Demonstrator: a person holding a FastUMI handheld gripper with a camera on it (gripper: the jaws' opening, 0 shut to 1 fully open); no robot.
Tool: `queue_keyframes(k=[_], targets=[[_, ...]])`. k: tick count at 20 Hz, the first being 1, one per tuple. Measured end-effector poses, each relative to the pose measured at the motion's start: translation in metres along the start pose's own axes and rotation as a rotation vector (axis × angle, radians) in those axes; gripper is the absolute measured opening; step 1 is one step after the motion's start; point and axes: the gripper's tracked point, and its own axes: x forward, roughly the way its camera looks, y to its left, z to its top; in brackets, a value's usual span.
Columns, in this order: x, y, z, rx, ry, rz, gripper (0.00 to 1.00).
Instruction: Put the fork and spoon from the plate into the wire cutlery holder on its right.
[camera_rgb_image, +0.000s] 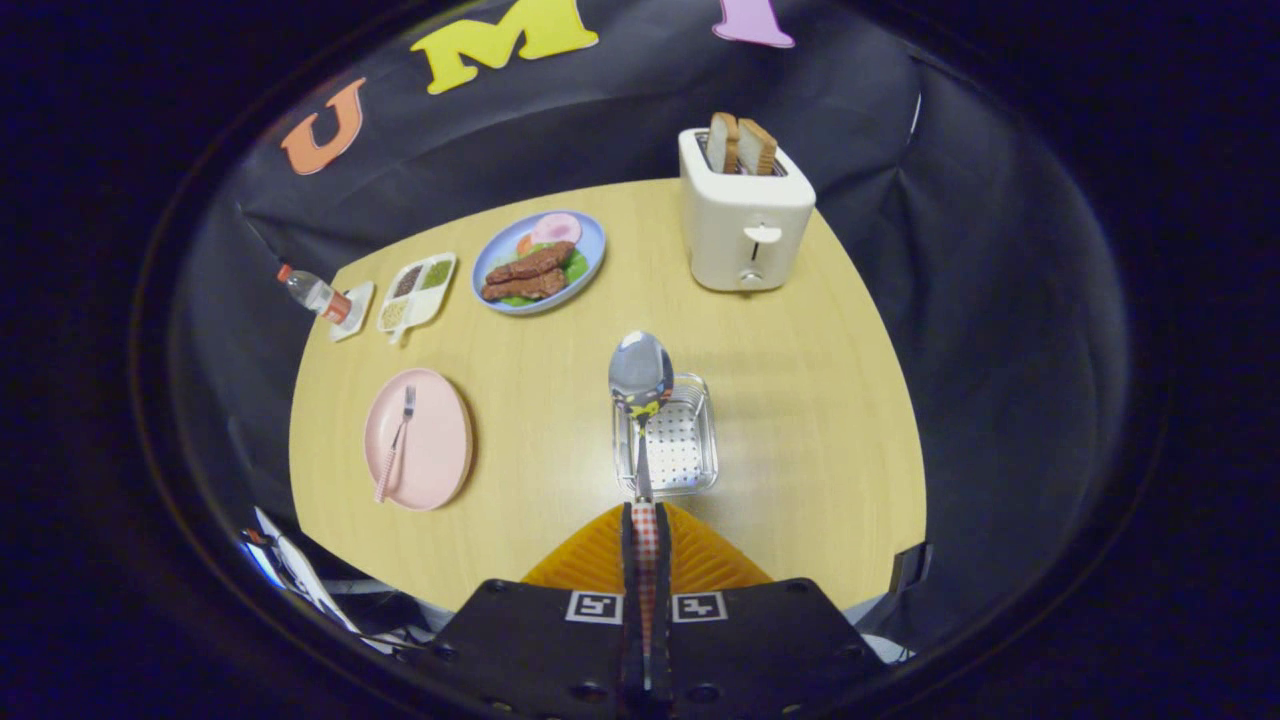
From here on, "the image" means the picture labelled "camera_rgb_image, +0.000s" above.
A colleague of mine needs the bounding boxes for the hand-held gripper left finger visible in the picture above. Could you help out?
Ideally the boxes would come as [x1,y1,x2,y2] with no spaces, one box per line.
[395,502,643,719]

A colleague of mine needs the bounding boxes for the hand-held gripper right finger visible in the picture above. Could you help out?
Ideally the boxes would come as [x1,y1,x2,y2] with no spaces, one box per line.
[655,502,893,719]

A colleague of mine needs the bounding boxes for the metal fork checkered handle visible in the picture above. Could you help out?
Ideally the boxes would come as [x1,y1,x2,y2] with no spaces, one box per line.
[374,385,417,504]

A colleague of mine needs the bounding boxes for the metal spoon checkered handle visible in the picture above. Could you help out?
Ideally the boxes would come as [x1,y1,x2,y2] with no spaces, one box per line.
[608,330,675,691]

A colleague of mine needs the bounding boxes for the black table clamp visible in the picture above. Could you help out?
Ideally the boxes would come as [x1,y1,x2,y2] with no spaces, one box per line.
[888,542,936,598]

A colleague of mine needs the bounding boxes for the metal cutlery drainer basket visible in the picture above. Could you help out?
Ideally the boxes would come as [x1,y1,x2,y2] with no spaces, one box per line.
[612,372,719,498]

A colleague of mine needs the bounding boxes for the pink plate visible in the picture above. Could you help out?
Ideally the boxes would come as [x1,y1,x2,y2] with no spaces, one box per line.
[363,368,475,512]

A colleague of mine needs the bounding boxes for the white flat object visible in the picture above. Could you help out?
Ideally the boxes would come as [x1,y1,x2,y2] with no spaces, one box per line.
[240,507,401,651]

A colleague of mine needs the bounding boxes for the brown sausage piece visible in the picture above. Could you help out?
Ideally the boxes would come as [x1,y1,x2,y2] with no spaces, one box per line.
[482,268,568,302]
[485,241,578,286]

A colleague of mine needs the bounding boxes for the white divided tray with grains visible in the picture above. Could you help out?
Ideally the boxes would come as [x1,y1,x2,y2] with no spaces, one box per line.
[376,252,458,346]

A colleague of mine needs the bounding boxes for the white square coaster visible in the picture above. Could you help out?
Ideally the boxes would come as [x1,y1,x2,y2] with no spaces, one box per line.
[330,281,376,343]

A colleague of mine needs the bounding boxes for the blue food plate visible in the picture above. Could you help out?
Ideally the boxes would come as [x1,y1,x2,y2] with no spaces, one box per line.
[471,210,607,316]

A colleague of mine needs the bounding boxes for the clear water bottle red label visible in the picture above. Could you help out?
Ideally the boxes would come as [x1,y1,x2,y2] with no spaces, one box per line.
[277,264,353,325]

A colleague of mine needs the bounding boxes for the pink ham slice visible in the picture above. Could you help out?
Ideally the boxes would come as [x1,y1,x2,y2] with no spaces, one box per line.
[528,212,583,247]

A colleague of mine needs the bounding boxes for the white toaster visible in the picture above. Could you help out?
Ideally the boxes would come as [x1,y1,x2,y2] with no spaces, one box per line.
[678,126,817,293]

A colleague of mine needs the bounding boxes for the toast bread slice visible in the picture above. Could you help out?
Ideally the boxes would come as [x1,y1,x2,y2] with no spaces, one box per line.
[737,118,779,177]
[707,112,741,176]

